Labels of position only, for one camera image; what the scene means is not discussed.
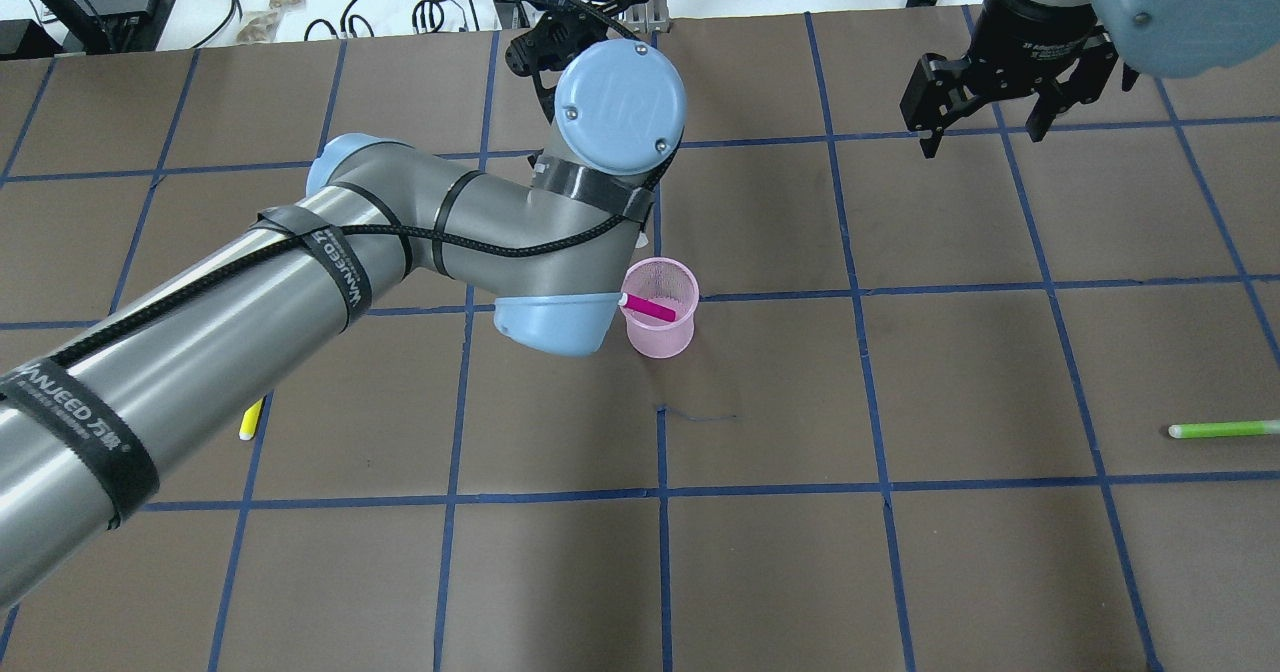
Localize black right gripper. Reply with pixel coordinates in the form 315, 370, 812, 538
899, 3, 1120, 160

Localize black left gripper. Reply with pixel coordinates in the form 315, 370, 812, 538
506, 6, 639, 119

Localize pink highlighter pen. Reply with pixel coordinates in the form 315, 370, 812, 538
618, 293, 680, 324

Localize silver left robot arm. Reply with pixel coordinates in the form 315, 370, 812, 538
1, 37, 687, 608

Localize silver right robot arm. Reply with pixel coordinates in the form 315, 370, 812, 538
899, 0, 1279, 157

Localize pink mesh cup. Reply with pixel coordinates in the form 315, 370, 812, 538
621, 257, 700, 358

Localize green highlighter pen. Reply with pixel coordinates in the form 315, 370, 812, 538
1167, 420, 1280, 440

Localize yellow highlighter pen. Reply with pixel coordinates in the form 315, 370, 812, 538
238, 397, 268, 442

